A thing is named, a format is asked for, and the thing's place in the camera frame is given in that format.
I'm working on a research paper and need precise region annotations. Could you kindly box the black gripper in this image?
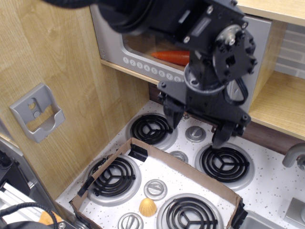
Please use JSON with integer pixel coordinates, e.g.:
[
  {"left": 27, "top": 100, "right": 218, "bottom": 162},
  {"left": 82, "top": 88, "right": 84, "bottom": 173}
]
[{"left": 157, "top": 66, "right": 251, "bottom": 149}]

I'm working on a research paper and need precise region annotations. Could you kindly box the silver microwave door handle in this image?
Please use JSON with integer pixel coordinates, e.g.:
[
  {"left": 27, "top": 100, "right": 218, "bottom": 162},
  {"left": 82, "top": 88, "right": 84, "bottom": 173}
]
[{"left": 224, "top": 78, "right": 248, "bottom": 105}]

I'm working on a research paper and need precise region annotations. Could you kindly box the grey toy microwave door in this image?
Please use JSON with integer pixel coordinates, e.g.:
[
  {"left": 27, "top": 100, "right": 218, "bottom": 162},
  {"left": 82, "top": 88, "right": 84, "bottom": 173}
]
[{"left": 90, "top": 6, "right": 272, "bottom": 112}]

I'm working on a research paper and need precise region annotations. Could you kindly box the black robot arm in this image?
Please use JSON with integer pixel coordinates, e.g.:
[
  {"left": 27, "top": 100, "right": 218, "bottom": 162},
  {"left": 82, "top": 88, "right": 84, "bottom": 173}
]
[{"left": 51, "top": 0, "right": 257, "bottom": 149}]

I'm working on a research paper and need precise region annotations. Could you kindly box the back grey stove knob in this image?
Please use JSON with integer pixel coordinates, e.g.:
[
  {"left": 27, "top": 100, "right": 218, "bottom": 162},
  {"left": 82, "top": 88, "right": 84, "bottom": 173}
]
[{"left": 185, "top": 126, "right": 206, "bottom": 143}]

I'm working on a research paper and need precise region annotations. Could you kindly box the grey stove knob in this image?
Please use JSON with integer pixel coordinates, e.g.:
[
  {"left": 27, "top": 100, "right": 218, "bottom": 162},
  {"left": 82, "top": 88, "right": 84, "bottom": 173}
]
[
  {"left": 143, "top": 179, "right": 168, "bottom": 201},
  {"left": 118, "top": 212, "right": 144, "bottom": 229},
  {"left": 185, "top": 126, "right": 206, "bottom": 143}
]

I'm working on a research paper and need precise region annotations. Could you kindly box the middle small grey knob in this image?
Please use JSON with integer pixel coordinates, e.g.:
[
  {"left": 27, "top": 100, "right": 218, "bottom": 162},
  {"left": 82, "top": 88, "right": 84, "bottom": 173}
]
[{"left": 170, "top": 151, "right": 188, "bottom": 163}]

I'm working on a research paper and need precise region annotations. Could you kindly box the back left black burner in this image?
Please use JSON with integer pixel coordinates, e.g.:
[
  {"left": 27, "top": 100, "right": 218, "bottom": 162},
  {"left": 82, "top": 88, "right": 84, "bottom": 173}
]
[{"left": 129, "top": 114, "right": 173, "bottom": 145}]

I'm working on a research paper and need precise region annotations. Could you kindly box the black burner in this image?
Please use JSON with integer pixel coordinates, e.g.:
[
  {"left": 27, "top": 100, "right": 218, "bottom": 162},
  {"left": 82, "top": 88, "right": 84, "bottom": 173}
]
[
  {"left": 93, "top": 157, "right": 138, "bottom": 197},
  {"left": 199, "top": 146, "right": 250, "bottom": 183},
  {"left": 165, "top": 197, "right": 220, "bottom": 229},
  {"left": 129, "top": 114, "right": 173, "bottom": 145}
]

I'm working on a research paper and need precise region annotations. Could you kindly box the back right black burner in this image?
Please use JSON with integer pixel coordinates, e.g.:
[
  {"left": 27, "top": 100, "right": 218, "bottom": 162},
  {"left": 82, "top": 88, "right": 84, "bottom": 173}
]
[{"left": 199, "top": 146, "right": 250, "bottom": 183}]

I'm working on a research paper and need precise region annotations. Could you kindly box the orange toy carrot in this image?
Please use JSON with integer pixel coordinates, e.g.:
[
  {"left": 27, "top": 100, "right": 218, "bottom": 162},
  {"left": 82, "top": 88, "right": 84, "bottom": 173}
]
[{"left": 151, "top": 51, "right": 190, "bottom": 66}]

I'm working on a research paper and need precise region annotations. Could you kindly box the centre grey stove knob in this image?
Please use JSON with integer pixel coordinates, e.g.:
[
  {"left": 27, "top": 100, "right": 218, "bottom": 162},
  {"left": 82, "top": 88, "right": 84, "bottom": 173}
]
[{"left": 143, "top": 179, "right": 168, "bottom": 201}]

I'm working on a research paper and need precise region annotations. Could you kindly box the front right black burner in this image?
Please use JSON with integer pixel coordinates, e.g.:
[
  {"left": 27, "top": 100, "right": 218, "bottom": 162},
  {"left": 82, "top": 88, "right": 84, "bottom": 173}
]
[{"left": 165, "top": 197, "right": 220, "bottom": 229}]

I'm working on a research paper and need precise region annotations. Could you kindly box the front left black burner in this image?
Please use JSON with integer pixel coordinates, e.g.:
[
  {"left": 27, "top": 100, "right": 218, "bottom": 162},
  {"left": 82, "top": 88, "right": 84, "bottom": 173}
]
[{"left": 93, "top": 157, "right": 138, "bottom": 197}]

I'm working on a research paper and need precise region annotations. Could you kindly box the yellow ridged toy shell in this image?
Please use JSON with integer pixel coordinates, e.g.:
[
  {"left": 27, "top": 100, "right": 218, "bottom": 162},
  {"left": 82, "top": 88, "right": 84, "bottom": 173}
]
[{"left": 139, "top": 198, "right": 157, "bottom": 217}]

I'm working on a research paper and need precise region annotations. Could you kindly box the grey toy faucet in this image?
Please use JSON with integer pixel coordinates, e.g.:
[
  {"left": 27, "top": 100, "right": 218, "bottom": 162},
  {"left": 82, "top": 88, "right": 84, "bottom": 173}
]
[{"left": 282, "top": 143, "right": 305, "bottom": 171}]

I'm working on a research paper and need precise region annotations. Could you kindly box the front grey stove knob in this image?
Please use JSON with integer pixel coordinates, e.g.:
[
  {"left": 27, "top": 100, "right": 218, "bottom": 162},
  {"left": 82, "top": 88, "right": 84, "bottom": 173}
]
[{"left": 118, "top": 212, "right": 144, "bottom": 229}]

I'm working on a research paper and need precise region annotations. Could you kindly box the grey toy sink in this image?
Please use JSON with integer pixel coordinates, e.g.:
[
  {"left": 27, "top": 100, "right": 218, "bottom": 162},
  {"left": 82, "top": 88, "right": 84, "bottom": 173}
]
[{"left": 239, "top": 198, "right": 305, "bottom": 229}]

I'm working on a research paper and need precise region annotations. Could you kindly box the brown cardboard fence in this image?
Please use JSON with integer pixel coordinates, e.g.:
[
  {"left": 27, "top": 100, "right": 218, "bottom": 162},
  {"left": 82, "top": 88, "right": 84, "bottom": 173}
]
[{"left": 70, "top": 138, "right": 248, "bottom": 229}]

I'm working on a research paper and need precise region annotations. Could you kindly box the orange toy at bottom left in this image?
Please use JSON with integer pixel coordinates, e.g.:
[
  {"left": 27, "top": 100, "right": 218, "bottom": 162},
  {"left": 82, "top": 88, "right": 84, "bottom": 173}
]
[{"left": 38, "top": 211, "right": 62, "bottom": 225}]

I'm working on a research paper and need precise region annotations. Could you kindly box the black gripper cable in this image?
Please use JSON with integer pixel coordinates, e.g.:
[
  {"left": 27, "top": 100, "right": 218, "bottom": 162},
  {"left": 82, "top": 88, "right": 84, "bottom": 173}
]
[{"left": 226, "top": 77, "right": 250, "bottom": 105}]

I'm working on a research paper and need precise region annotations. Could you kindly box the grey wall phone holder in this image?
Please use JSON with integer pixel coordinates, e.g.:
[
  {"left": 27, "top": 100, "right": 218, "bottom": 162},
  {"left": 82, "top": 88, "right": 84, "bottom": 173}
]
[{"left": 9, "top": 83, "right": 65, "bottom": 143}]

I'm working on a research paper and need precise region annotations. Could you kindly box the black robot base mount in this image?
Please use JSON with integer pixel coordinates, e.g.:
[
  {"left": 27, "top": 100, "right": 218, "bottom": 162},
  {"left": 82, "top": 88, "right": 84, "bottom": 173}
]
[{"left": 0, "top": 151, "right": 31, "bottom": 196}]

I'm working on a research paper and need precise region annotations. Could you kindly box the black braided cable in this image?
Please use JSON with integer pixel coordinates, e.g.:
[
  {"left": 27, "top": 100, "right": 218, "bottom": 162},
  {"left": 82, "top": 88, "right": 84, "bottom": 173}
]
[{"left": 0, "top": 201, "right": 58, "bottom": 229}]

